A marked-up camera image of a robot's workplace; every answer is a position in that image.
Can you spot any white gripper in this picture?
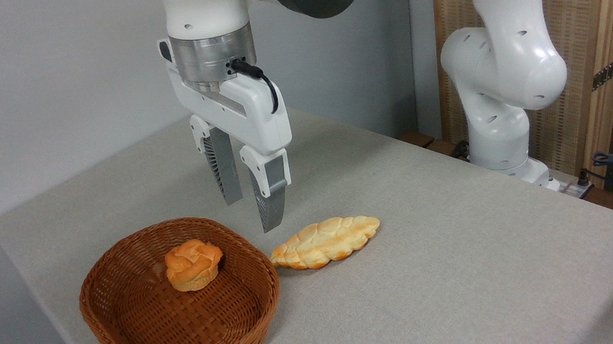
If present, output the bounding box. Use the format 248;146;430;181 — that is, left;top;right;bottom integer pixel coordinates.
157;26;303;243

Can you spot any leaf-shaped bread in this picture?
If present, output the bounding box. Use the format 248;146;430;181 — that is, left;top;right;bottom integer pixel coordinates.
266;213;385;274

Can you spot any round knotted bread roll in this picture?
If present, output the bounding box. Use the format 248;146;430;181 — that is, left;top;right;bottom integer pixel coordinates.
163;236;227;294

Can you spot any brown woven wicker basket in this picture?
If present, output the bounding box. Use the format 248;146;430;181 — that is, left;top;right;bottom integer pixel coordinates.
72;208;287;344

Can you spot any brown wooden ledge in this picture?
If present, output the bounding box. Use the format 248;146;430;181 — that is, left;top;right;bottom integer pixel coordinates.
396;124;472;169

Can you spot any dark metal hinge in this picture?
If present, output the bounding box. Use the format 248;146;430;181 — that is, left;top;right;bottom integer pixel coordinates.
589;56;613;92

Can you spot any wooden framed woven screen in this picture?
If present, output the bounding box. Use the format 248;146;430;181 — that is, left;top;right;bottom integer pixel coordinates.
429;0;613;204

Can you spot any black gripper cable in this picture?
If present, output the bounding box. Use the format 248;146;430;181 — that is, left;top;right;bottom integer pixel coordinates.
230;55;281;118

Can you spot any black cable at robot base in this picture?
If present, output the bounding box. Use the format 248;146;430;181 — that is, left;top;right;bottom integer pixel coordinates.
449;139;471;161

